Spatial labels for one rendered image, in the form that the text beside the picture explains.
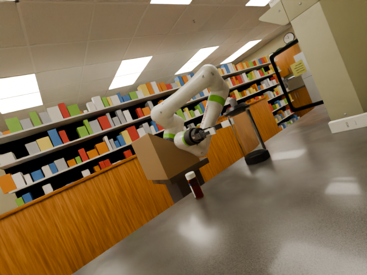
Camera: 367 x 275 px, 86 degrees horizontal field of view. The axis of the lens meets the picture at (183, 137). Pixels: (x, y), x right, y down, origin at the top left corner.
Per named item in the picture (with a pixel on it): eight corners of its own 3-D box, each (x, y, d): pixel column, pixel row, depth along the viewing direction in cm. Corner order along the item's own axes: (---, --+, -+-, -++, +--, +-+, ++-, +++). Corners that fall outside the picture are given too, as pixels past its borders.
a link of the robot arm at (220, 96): (211, 76, 134) (226, 75, 126) (219, 87, 143) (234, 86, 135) (202, 100, 130) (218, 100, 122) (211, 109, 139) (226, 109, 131)
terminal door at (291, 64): (345, 97, 102) (316, 25, 100) (291, 113, 129) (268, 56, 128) (346, 97, 102) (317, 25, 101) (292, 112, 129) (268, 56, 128)
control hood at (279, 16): (319, 19, 100) (312, 1, 99) (289, 21, 82) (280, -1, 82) (296, 34, 109) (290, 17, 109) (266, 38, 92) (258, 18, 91)
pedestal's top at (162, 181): (153, 183, 146) (151, 178, 146) (186, 165, 162) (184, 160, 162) (172, 184, 118) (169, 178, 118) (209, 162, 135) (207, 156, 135)
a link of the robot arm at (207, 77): (144, 109, 135) (207, 55, 119) (160, 120, 147) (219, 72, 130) (148, 122, 127) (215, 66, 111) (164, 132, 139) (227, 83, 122)
